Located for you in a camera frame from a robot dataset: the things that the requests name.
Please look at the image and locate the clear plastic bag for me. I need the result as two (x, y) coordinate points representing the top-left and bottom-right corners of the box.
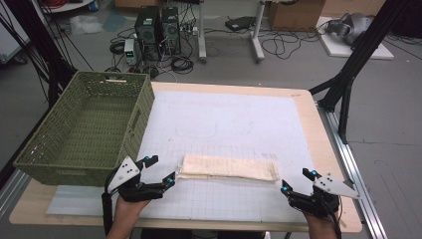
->
(69, 14), (105, 36)

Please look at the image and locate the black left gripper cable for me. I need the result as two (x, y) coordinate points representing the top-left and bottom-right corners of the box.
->
(102, 165), (117, 236)

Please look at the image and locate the white floor board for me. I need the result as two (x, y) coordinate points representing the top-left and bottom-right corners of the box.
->
(316, 16), (395, 61)

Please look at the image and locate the white grid mat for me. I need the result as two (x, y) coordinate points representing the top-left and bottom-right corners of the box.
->
(46, 90), (317, 223)

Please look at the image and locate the person's left hand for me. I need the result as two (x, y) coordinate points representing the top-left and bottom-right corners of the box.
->
(110, 194), (152, 237)

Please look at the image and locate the coiled black cable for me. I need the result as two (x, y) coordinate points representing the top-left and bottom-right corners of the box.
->
(170, 55), (195, 75)

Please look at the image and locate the brown cardboard box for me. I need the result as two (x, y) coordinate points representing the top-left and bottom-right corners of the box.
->
(267, 0), (326, 32)

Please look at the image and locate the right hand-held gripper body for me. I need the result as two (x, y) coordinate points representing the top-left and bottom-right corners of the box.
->
(288, 172), (361, 219)

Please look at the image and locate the person's right hand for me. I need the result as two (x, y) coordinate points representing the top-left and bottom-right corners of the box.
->
(303, 211), (339, 239)

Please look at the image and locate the grey rounded machine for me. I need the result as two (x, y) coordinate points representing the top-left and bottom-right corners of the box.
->
(325, 12), (374, 46)

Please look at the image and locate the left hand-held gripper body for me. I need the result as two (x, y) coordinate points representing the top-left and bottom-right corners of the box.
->
(106, 155), (166, 203)

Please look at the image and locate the person's dark clothing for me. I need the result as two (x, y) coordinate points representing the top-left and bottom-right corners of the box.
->
(140, 228), (267, 239)

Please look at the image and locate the white desk leg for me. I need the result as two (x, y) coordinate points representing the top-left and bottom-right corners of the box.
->
(197, 0), (208, 64)
(250, 0), (267, 63)

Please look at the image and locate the black computer tower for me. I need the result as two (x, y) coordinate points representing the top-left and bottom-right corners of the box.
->
(160, 6), (182, 56)
(133, 6), (162, 62)

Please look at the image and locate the loose black floor cable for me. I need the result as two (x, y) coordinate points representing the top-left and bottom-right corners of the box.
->
(261, 28), (320, 61)

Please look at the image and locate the grey bench power supply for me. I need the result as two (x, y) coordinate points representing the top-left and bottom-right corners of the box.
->
(123, 38), (138, 66)

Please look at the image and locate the aluminium rail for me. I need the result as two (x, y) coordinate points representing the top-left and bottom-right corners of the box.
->
(317, 102), (389, 239)
(0, 168), (32, 217)

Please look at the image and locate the green woven basket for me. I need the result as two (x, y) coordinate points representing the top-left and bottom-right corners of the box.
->
(13, 70), (156, 187)

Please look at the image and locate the wooden table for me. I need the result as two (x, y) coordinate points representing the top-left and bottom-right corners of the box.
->
(9, 81), (363, 233)

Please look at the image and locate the black stand with cables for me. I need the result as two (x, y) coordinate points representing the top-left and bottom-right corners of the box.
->
(2, 0), (80, 110)

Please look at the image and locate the black metal stand frame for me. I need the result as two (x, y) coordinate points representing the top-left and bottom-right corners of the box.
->
(309, 0), (413, 144)

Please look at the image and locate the beige cloth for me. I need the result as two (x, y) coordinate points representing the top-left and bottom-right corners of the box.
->
(177, 153), (282, 184)

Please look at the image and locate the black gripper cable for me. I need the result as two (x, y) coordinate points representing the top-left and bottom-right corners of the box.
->
(102, 165), (117, 236)
(319, 195), (343, 239)

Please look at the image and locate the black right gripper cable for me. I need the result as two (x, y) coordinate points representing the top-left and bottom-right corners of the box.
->
(319, 195), (343, 239)

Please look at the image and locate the black flat device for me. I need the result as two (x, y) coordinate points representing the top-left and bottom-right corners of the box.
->
(224, 15), (257, 33)

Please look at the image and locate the white cabinet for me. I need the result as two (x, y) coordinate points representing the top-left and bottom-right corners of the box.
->
(0, 0), (32, 65)

